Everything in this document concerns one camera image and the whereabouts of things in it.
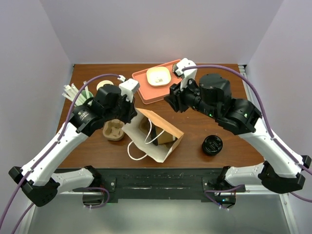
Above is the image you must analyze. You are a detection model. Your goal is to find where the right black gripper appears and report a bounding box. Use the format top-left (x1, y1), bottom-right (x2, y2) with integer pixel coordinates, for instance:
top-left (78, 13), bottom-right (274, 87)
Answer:
top-left (164, 74), bottom-right (219, 118)

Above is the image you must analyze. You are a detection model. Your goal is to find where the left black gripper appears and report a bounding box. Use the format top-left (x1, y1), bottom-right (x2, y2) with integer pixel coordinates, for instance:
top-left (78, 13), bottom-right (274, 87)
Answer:
top-left (104, 92), bottom-right (138, 123)

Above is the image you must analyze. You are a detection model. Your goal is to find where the brown paper bag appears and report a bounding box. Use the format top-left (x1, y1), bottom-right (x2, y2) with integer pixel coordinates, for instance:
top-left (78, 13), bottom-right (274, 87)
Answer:
top-left (122, 108), bottom-right (184, 163)

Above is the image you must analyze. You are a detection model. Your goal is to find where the brown paper coffee cup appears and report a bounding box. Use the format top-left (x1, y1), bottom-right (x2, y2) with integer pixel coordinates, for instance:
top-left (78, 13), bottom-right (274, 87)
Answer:
top-left (154, 131), bottom-right (176, 145)

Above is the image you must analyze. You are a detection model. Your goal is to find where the black coffee cup lid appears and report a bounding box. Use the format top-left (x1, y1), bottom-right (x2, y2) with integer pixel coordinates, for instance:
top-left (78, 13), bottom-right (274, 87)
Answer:
top-left (151, 129), bottom-right (158, 146)

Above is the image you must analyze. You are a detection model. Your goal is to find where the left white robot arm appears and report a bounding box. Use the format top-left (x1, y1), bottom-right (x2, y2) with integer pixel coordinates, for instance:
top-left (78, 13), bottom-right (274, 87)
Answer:
top-left (9, 84), bottom-right (138, 207)

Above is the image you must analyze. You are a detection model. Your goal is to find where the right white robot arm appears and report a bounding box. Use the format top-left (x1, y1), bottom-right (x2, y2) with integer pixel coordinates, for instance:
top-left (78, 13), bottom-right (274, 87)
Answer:
top-left (164, 74), bottom-right (312, 194)

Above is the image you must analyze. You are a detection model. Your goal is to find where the pink serving tray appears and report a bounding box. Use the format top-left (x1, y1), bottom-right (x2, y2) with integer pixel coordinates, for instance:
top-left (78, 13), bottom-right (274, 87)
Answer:
top-left (132, 59), bottom-right (181, 104)

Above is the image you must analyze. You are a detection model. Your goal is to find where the cream square plate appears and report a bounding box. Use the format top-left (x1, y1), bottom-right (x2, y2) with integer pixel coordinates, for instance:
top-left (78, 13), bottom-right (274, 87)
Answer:
top-left (146, 66), bottom-right (171, 87)

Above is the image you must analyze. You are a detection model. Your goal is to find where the stack of paper cups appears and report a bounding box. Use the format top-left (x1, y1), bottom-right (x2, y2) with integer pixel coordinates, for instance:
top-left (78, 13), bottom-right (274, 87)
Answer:
top-left (96, 80), bottom-right (114, 90)

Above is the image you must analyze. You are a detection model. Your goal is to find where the green straw holder cup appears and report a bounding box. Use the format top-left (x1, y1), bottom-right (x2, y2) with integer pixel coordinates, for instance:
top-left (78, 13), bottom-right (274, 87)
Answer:
top-left (75, 90), bottom-right (94, 106)

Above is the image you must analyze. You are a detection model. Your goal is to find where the wrapped white straw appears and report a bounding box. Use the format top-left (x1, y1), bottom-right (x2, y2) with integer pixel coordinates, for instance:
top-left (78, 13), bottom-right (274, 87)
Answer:
top-left (64, 85), bottom-right (78, 95)
top-left (62, 93), bottom-right (77, 102)
top-left (71, 83), bottom-right (91, 103)

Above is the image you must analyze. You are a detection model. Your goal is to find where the stack of black lids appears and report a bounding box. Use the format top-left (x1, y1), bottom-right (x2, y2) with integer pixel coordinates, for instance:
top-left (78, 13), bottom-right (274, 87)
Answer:
top-left (201, 135), bottom-right (223, 156)

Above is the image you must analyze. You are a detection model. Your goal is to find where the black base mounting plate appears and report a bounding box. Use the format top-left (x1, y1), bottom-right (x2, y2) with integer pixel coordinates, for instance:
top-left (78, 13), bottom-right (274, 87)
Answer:
top-left (72, 168), bottom-right (244, 203)

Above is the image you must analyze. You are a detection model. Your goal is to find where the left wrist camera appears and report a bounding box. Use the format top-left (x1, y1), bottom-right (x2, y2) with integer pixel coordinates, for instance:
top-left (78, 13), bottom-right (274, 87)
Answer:
top-left (117, 75), bottom-right (140, 102)

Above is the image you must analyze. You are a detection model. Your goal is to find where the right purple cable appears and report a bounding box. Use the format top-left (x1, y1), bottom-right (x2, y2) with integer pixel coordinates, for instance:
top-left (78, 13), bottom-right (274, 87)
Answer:
top-left (182, 64), bottom-right (312, 209)

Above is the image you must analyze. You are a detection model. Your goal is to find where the purple cable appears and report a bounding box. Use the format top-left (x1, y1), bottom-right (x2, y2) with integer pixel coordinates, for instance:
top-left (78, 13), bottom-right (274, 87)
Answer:
top-left (182, 64), bottom-right (312, 209)
top-left (0, 74), bottom-right (124, 234)

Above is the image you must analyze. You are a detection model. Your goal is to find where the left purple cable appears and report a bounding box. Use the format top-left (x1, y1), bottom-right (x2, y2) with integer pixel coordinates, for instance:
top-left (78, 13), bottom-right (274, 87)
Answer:
top-left (0, 74), bottom-right (124, 234)

